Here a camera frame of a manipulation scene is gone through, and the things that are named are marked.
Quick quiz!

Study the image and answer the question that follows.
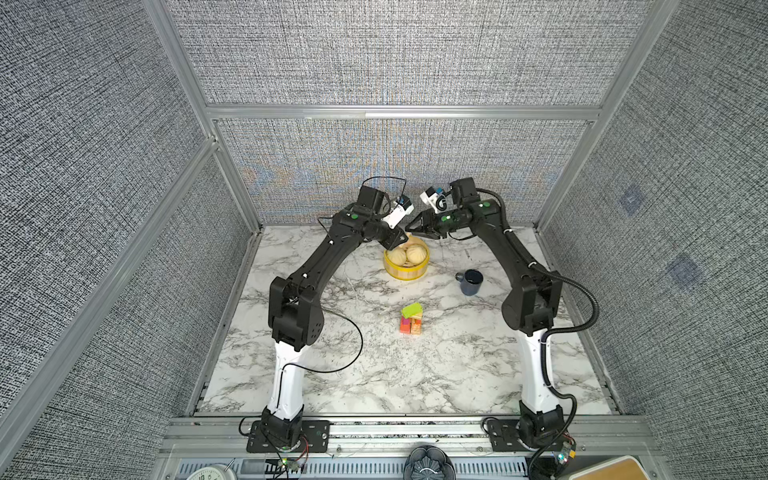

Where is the left steamed bun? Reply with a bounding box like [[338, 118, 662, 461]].
[[387, 247, 408, 266]]

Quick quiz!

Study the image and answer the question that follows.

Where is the orange wood block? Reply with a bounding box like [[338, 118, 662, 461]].
[[399, 317, 412, 334]]

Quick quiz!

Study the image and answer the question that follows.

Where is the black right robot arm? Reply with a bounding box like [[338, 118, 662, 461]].
[[406, 178, 599, 450]]

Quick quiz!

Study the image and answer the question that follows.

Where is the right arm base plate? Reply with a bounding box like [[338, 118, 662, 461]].
[[481, 417, 536, 453]]

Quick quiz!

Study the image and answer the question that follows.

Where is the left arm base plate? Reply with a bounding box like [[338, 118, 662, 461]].
[[245, 419, 331, 454]]

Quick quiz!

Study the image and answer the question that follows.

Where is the right steamed bun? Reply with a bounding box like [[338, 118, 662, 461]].
[[406, 244, 428, 266]]

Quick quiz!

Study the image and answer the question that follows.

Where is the aluminium front rail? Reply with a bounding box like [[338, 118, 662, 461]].
[[159, 415, 661, 458]]

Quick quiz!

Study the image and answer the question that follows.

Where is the wooden board corner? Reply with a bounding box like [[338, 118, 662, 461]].
[[565, 456, 650, 480]]

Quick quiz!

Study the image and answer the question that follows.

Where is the steamed bun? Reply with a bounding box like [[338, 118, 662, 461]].
[[406, 244, 428, 266], [387, 247, 408, 266]]

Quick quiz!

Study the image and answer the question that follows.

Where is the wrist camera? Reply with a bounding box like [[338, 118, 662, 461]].
[[419, 187, 448, 213], [383, 195, 414, 229]]

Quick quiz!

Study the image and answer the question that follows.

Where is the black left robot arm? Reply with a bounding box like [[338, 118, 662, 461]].
[[259, 185, 414, 451]]

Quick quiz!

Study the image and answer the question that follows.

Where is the yellow bamboo steamer basket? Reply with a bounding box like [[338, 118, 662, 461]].
[[383, 236, 430, 281]]

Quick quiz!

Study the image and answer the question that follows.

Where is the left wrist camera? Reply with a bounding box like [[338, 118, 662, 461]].
[[383, 195, 414, 229]]

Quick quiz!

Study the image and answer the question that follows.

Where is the green wood block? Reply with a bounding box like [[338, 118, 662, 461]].
[[401, 303, 423, 318]]

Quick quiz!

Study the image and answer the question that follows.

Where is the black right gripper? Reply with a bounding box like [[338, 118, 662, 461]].
[[405, 210, 463, 240]]

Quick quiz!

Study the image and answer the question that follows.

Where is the plain natural wood block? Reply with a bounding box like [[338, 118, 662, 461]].
[[410, 317, 422, 335]]

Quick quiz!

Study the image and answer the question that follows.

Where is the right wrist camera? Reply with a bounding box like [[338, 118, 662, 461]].
[[419, 187, 448, 213]]

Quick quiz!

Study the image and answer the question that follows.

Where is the black round knob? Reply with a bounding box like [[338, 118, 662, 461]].
[[403, 445, 456, 480]]

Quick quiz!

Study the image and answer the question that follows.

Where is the dark blue mug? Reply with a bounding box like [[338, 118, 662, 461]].
[[455, 269, 484, 296]]

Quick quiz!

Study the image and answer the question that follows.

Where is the white clock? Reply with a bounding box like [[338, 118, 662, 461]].
[[187, 464, 238, 480]]

